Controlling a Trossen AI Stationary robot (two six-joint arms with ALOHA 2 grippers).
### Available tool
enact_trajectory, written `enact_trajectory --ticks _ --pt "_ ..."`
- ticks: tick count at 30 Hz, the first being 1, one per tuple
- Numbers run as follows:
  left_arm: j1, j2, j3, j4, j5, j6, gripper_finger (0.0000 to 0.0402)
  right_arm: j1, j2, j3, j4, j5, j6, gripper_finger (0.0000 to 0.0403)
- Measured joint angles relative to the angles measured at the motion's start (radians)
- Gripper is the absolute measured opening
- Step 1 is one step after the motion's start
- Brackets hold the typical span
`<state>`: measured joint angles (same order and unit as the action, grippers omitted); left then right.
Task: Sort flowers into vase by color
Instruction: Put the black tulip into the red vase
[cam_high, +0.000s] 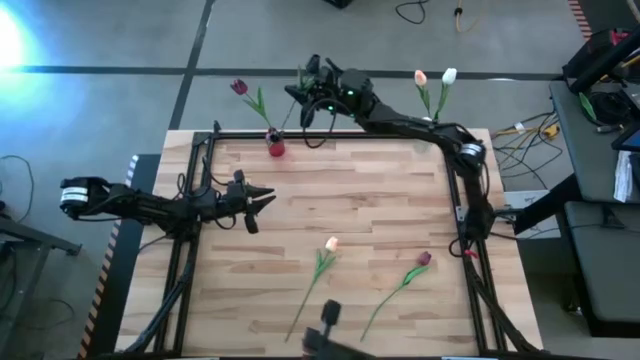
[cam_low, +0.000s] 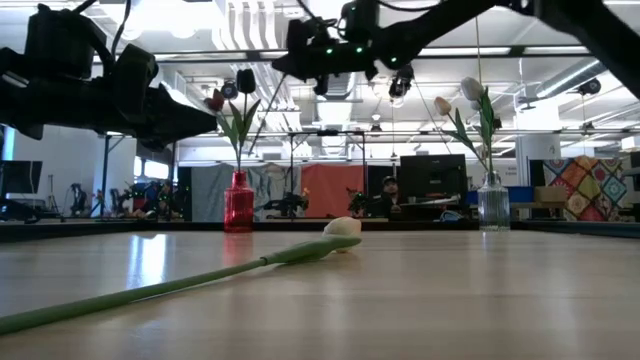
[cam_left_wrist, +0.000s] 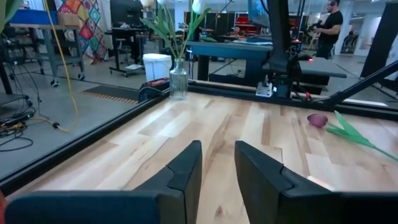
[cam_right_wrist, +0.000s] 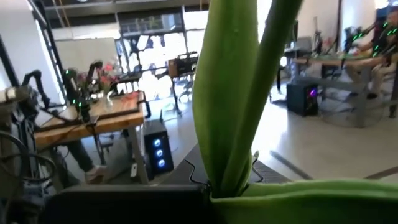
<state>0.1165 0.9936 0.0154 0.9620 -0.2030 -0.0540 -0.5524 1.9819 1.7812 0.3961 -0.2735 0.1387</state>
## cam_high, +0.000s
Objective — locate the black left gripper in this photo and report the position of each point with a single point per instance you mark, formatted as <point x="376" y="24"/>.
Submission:
<point x="232" y="202"/>

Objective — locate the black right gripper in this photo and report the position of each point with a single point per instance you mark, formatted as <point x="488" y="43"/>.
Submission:
<point x="330" y="95"/>

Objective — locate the dark red artificial tulip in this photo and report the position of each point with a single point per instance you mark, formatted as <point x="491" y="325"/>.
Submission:
<point x="239" y="86"/>
<point x="424" y="258"/>

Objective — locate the peach artificial tulip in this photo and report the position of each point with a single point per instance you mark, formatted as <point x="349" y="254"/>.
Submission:
<point x="420" y="77"/>
<point x="331" y="244"/>

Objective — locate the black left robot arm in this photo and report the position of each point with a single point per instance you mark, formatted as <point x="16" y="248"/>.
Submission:
<point x="140" y="205"/>

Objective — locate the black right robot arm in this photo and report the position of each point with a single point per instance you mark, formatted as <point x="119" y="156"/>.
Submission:
<point x="415" y="127"/>

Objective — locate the red glass vase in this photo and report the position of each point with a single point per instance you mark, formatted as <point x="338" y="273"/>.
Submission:
<point x="276" y="149"/>

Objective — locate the clear glass vase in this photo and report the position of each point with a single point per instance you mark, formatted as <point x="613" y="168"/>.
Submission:
<point x="425" y="146"/>

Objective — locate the black floor object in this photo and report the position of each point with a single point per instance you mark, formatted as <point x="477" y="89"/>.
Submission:
<point x="339" y="3"/>

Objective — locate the black handheld device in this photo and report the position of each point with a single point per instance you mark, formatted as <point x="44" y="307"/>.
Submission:
<point x="330" y="312"/>

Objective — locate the hazard-striped black floor mat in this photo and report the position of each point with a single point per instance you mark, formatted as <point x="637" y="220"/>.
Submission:
<point x="582" y="20"/>
<point x="117" y="300"/>

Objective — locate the red connector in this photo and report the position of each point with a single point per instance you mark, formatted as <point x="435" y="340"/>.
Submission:
<point x="471" y="253"/>

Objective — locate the grey metal cart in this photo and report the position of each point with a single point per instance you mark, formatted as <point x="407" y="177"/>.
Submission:
<point x="30" y="240"/>

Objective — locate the yellow power plug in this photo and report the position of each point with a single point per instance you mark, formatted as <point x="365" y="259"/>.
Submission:
<point x="551" y="131"/>

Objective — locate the grey desk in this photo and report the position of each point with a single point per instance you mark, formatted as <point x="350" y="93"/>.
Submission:
<point x="575" y="150"/>

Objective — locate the black metal beam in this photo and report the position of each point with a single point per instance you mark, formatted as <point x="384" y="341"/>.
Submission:
<point x="605" y="62"/>

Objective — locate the blue screen monitor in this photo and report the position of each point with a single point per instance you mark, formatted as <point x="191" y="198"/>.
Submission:
<point x="631" y="140"/>

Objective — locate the white paper sheet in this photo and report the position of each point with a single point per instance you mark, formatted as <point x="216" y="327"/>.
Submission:
<point x="624" y="177"/>

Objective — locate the grey bench table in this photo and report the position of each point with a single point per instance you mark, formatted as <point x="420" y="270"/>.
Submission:
<point x="605" y="270"/>

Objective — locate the black aluminium table frame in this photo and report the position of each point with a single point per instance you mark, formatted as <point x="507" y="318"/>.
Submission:
<point x="380" y="135"/>

